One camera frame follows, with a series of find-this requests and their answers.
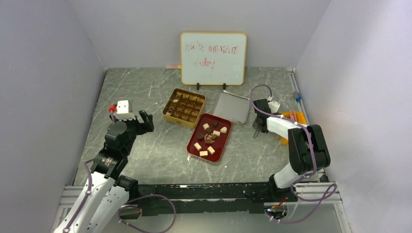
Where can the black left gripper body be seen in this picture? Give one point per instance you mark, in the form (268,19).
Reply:
(131,125)

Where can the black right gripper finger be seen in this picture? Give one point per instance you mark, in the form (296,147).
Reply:
(257,124)
(263,126)

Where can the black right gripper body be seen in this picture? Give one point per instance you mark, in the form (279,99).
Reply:
(259,121)

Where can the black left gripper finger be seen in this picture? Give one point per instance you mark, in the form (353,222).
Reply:
(147,118)
(142,128)

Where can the gold chocolate tin box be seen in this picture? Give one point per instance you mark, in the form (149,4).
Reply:
(184,108)

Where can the metal tweezers with pink grips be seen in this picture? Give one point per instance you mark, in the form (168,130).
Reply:
(256,132)

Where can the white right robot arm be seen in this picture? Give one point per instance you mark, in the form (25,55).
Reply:
(308,152)

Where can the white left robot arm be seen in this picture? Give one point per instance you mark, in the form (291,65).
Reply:
(105,170)

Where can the yellow plastic bin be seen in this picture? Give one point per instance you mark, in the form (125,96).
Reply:
(296,116)

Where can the red rectangular tray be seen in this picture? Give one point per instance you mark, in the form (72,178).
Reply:
(217,142)

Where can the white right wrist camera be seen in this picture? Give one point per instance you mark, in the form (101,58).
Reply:
(273,105)

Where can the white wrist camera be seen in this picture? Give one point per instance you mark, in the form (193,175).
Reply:
(273,105)
(121,111)

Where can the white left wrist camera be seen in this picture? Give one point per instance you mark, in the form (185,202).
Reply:
(121,111)

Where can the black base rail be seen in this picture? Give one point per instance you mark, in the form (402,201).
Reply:
(254,197)

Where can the whiteboard with yellow frame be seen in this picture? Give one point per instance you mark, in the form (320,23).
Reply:
(212,58)

